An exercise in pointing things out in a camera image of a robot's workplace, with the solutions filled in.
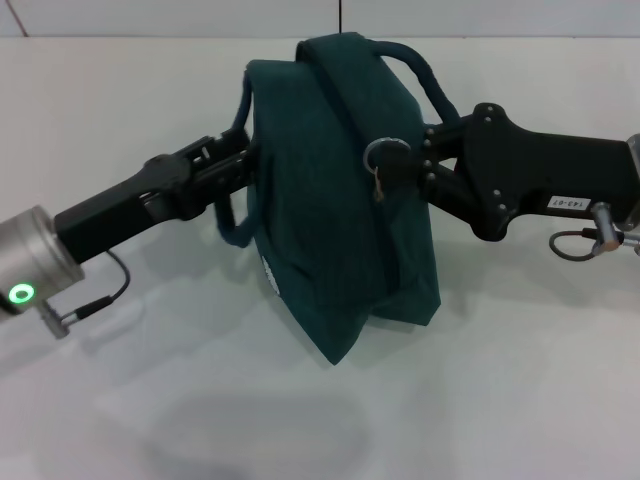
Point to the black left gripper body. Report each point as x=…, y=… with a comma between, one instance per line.
x=130, y=200

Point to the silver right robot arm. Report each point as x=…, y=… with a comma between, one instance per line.
x=635, y=185

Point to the dark teal insulated lunch bag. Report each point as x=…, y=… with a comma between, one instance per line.
x=320, y=225

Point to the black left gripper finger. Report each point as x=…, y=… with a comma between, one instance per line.
x=220, y=145
x=220, y=185

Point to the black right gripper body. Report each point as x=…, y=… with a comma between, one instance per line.
x=540, y=170

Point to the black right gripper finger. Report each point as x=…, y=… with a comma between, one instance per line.
x=435, y=140
x=445, y=195

